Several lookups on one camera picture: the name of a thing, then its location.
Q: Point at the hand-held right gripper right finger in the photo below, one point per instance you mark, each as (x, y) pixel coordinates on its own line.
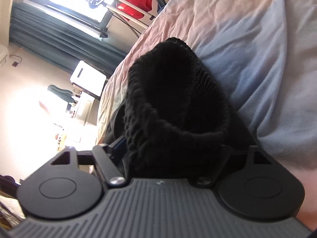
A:
(218, 164)

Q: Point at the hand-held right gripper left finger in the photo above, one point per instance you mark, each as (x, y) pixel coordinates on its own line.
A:
(119, 145)

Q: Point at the black pants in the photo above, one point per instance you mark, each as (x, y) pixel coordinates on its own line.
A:
(173, 91)

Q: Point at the white dressing table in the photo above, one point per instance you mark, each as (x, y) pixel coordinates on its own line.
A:
(84, 109)

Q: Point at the white chair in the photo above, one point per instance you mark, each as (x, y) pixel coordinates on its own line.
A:
(86, 76)

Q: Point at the wavy framed mirror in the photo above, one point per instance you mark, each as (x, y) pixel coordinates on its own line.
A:
(59, 91)

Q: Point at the teal curtain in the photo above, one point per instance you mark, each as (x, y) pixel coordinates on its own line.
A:
(62, 39)

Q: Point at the white garment steamer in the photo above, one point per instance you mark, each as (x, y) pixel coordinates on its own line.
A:
(138, 21)

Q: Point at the bed with pastel sheet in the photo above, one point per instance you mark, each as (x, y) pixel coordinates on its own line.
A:
(247, 42)

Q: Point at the blue garment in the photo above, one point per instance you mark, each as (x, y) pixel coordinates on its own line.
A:
(161, 5)

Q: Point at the white air conditioner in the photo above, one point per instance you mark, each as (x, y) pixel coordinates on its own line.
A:
(3, 54)

